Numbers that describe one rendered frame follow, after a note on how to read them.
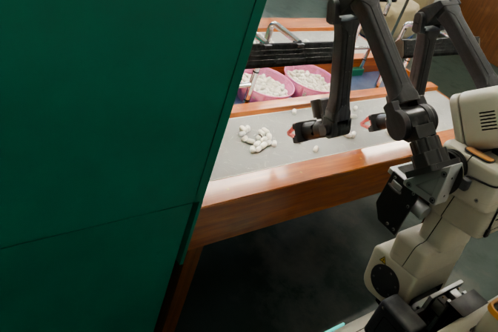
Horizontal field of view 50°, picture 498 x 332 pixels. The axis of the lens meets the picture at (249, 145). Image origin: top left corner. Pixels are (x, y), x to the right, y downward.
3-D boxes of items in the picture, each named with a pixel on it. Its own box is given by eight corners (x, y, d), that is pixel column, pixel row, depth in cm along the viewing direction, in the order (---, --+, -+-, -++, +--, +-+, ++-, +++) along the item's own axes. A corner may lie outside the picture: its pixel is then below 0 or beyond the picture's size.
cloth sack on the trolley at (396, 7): (420, 45, 515) (439, 7, 494) (370, 48, 470) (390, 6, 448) (379, 18, 547) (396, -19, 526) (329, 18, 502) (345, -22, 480)
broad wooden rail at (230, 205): (483, 161, 275) (503, 132, 265) (176, 254, 165) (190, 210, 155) (465, 147, 282) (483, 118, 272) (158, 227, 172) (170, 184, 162)
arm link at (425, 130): (421, 144, 128) (439, 140, 130) (407, 104, 129) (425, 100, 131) (399, 153, 136) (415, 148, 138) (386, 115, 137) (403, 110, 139)
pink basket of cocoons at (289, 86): (298, 104, 246) (304, 87, 241) (268, 122, 226) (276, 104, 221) (250, 77, 255) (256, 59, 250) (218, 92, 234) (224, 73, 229)
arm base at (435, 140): (434, 170, 123) (463, 162, 130) (423, 136, 124) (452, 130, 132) (404, 178, 130) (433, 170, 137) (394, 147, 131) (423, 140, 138)
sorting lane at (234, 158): (479, 125, 274) (481, 121, 273) (167, 195, 165) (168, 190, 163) (434, 93, 292) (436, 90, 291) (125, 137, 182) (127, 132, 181)
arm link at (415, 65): (425, 15, 173) (450, 11, 177) (413, 10, 177) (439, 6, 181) (402, 131, 195) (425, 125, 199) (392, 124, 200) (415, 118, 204)
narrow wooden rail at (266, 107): (428, 104, 295) (438, 86, 289) (122, 152, 186) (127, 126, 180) (421, 98, 298) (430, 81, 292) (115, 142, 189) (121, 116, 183)
